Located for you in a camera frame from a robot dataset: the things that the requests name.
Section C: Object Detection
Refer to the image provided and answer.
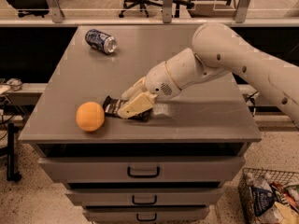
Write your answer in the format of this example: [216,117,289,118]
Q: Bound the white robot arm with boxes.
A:
[118,23,299,125]

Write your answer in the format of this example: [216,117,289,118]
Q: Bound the black office chair centre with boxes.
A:
[119,0,163,18]

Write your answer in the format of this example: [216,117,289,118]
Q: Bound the blue white snack bag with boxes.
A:
[251,177,275,216]

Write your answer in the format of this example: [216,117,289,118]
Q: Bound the grey drawer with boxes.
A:
[38,156,245,183]
[66,188,223,206]
[83,206,209,223]

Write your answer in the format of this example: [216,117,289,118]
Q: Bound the red snack bag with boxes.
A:
[270,182,297,208]

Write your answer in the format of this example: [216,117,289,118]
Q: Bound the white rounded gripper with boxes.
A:
[118,62,181,119]

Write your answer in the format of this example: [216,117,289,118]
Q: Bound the bottom grey drawer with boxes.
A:
[83,206,209,223]

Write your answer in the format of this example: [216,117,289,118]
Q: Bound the wire basket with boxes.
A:
[238,168,299,224]

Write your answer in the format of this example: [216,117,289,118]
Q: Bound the blue soda can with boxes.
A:
[85,29,117,54]

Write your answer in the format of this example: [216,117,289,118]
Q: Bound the grey drawer cabinet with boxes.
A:
[20,25,261,210]

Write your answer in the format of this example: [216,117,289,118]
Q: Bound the yellow snack bag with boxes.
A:
[274,203,299,224]

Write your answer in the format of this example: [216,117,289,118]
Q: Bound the middle grey drawer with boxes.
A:
[66,188,223,206]

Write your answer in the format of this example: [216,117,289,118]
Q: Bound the black cable right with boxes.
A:
[244,91,260,104]

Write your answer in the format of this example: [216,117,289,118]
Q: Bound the top grey drawer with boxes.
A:
[38,156,245,183]

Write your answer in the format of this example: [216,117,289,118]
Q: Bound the orange fruit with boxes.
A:
[76,102,105,132]

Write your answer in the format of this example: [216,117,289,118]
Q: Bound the black metal stand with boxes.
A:
[7,123,21,182]

